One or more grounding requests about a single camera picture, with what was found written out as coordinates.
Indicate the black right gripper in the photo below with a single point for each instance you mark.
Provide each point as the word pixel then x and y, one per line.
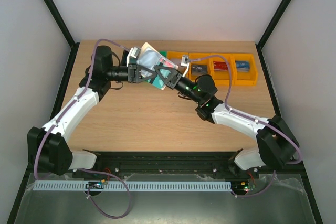
pixel 175 80

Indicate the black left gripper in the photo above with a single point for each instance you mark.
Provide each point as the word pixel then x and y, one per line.
pixel 134 76

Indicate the teal black-stripe credit card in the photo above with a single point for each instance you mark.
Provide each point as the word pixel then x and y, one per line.
pixel 158 81

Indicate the blue cards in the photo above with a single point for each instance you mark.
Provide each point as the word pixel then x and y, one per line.
pixel 148 57

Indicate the beige leather card holder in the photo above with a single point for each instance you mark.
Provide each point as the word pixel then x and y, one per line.
pixel 163 61

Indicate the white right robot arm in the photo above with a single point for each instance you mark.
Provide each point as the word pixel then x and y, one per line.
pixel 276 144

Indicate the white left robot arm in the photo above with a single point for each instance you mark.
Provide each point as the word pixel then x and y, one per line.
pixel 48 146

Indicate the grey cards in bin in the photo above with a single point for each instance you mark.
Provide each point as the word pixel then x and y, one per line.
pixel 198 69

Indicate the red card in bin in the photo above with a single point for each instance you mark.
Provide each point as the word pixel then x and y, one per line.
pixel 220 66

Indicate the blue card in bin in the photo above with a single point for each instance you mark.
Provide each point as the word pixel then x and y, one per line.
pixel 242 66

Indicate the yellow storage bin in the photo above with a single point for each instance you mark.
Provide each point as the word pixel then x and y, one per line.
pixel 176 57
pixel 222 78
pixel 249 78
pixel 201 58

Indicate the green storage bin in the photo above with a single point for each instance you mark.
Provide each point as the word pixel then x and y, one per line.
pixel 163 54

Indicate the black storage bin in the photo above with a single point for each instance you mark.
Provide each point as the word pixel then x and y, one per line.
pixel 124 58

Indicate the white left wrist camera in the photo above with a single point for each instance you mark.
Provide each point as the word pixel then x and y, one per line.
pixel 133 54

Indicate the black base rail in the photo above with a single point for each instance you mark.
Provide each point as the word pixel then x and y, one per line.
pixel 218 165

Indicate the white slotted cable duct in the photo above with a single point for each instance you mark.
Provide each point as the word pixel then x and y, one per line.
pixel 58 185

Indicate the black frame post left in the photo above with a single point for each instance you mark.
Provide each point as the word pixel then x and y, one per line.
pixel 61 23

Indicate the black frame post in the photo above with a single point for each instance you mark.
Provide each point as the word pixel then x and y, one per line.
pixel 61 23
pixel 273 23

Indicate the black frame post right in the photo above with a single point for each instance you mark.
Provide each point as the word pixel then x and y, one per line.
pixel 273 23

